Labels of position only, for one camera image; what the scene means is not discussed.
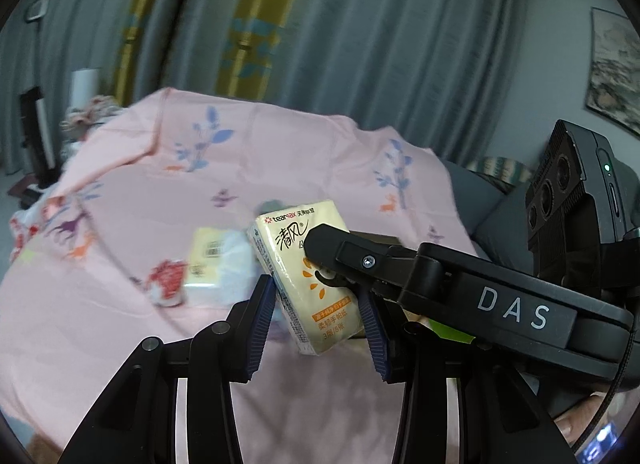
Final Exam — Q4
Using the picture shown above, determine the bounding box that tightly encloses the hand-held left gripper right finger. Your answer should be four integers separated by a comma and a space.
356, 288, 581, 464

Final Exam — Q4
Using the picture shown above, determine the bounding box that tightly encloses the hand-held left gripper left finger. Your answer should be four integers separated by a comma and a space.
57, 275, 277, 464

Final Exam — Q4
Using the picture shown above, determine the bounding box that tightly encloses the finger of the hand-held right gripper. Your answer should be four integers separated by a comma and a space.
304, 224, 426, 305

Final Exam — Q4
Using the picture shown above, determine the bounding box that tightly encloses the yellow tissue pack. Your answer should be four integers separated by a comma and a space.
248, 200, 366, 357

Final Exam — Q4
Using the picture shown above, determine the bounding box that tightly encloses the red white soft toy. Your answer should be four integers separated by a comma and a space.
144, 258, 189, 308

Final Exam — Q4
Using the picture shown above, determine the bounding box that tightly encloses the person's right hand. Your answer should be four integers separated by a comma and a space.
552, 389, 626, 441

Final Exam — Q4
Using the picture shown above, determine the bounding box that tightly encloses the grey sofa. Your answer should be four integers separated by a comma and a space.
442, 159, 533, 277

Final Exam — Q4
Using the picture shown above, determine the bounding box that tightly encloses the cream tissue pack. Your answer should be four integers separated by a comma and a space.
182, 226, 261, 306

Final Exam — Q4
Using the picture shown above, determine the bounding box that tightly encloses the striped pillow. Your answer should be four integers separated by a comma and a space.
472, 156, 534, 193

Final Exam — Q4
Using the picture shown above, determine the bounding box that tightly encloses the pink printed blanket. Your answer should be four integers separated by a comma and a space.
0, 86, 481, 464

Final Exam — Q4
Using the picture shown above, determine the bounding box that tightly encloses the framed landscape painting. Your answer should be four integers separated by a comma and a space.
584, 6, 640, 136

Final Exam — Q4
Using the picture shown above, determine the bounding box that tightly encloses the grey yellow patterned curtain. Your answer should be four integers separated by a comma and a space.
0, 0, 531, 180

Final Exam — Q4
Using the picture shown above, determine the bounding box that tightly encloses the floral cushion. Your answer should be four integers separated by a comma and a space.
59, 95, 123, 144

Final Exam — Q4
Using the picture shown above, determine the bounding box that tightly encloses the black upright appliance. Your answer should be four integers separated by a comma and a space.
17, 86, 57, 190

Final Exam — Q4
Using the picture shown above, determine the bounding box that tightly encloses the white cylinder lamp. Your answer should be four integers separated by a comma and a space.
70, 68, 100, 111

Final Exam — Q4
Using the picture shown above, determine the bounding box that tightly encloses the white floor lamp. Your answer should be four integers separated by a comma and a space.
24, 0, 51, 95

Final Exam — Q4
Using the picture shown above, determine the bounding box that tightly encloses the black cable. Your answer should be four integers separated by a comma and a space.
572, 326, 640, 452

